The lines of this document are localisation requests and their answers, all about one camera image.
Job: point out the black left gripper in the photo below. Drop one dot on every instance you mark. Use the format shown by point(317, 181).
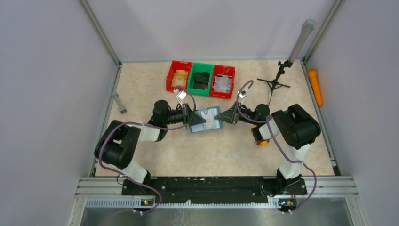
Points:
point(186, 112)

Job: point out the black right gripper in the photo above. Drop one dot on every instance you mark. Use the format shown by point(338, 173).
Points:
point(229, 116)

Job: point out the white VIP card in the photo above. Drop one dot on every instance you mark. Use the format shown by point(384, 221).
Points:
point(211, 123)

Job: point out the teal card holder wallet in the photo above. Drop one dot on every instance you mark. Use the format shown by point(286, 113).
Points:
point(199, 127)

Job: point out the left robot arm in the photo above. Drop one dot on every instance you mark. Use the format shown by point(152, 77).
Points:
point(117, 145)

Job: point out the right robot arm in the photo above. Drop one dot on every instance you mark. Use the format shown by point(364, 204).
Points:
point(298, 129)

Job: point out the red bin with clear bags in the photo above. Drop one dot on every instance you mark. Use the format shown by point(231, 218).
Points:
point(222, 81)

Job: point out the green plastic bin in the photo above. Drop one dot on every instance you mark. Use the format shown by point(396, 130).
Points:
point(200, 67)

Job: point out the red bin with orange items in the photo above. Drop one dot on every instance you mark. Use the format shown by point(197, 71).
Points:
point(178, 74)

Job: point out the black mini tripod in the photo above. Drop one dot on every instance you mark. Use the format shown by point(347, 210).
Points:
point(275, 84)

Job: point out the orange flashlight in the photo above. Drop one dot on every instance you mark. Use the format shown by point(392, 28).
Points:
point(312, 75)

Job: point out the grey cylinder on tripod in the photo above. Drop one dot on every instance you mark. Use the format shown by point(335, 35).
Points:
point(307, 27)

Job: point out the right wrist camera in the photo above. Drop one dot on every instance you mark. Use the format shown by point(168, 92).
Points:
point(243, 95)

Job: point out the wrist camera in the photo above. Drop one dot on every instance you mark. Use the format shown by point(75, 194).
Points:
point(180, 95)
point(243, 95)

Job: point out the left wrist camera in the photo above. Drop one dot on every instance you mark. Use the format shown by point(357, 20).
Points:
point(180, 95)

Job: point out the grey bracket tool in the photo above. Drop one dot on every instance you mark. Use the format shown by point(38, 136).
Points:
point(121, 107)

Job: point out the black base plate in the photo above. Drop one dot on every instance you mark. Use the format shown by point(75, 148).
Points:
point(208, 190)

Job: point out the aluminium frame rail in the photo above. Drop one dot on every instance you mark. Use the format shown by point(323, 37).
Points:
point(106, 192)

